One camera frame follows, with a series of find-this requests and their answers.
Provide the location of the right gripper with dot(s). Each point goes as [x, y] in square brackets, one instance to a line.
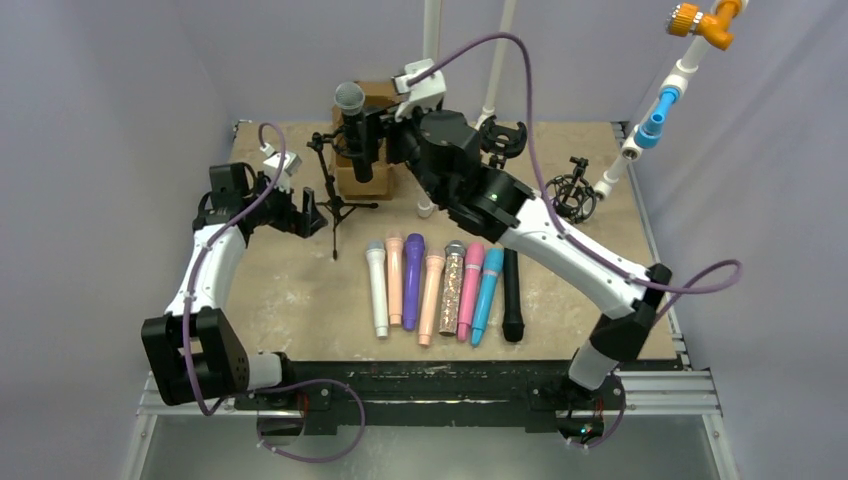
[385, 134]

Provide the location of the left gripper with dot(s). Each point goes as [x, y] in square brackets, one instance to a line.
[291, 216]

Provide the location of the tripod shock mount stand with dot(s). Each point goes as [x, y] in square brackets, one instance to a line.
[573, 197]
[335, 204]

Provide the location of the black sparkly microphone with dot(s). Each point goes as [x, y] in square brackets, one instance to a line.
[361, 146]

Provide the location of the white microphone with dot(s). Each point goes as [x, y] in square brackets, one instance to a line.
[375, 255]

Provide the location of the beige microphone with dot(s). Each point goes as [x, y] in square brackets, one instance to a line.
[434, 263]
[394, 251]

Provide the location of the purple microphone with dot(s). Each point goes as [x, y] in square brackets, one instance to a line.
[414, 248]

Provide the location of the round base mic stand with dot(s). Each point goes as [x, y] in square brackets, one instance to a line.
[501, 142]

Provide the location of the glitter sequin microphone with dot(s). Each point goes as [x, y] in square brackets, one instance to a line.
[452, 284]

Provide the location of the pink microphone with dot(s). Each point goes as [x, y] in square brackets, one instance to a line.
[473, 262]

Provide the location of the blue microphone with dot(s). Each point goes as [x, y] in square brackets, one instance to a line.
[492, 268]

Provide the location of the black microphone orange cap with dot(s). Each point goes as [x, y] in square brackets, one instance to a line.
[513, 323]

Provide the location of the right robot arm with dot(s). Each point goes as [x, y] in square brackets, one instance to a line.
[444, 154]

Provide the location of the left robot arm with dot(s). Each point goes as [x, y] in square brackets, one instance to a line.
[193, 351]

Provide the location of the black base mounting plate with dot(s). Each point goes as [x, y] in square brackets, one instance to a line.
[535, 395]

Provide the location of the PVC pipe with coloured fittings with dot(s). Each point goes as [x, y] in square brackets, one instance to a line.
[709, 28]

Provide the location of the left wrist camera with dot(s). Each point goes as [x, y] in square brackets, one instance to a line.
[290, 163]

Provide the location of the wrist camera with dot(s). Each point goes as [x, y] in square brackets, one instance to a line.
[420, 86]
[290, 163]

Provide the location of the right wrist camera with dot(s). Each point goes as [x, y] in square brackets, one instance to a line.
[420, 86]

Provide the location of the white PVC pipe frame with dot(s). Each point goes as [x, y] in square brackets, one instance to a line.
[432, 19]

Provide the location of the aluminium rail frame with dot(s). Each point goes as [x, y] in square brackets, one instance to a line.
[310, 298]

